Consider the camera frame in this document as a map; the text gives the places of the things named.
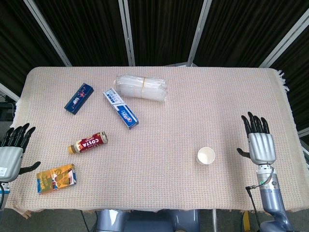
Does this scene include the grey metal frame post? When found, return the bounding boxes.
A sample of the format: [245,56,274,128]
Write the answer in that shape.
[23,0,72,67]
[187,0,213,65]
[258,9,309,68]
[0,83,20,102]
[117,0,136,66]

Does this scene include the black arm cable with plug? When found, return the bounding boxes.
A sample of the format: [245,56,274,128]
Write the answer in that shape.
[245,184,263,230]

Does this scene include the blue-grey robot torso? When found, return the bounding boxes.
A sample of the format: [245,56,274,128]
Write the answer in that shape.
[95,209,201,232]

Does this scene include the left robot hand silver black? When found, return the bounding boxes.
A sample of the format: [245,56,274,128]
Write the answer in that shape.
[0,122,41,182]

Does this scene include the white paper cup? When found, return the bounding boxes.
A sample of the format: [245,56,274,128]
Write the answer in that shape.
[197,146,216,166]

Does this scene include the yellow snack box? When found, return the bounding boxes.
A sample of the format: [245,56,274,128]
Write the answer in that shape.
[36,163,78,195]

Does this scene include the beige woven tablecloth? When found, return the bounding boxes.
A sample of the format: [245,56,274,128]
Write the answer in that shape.
[4,65,309,218]

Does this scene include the red Costa coffee bottle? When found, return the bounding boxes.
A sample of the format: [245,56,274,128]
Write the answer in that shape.
[67,130,109,155]

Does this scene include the white blue toothpaste box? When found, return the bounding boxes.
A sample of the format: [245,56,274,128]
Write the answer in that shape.
[103,88,140,130]

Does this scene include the clear bag of straws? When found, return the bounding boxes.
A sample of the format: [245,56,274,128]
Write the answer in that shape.
[115,74,168,103]

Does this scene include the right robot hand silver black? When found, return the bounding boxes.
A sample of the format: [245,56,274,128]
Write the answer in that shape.
[236,111,277,166]

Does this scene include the dark blue toothpaste box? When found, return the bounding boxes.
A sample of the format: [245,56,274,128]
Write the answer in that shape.
[64,83,95,116]

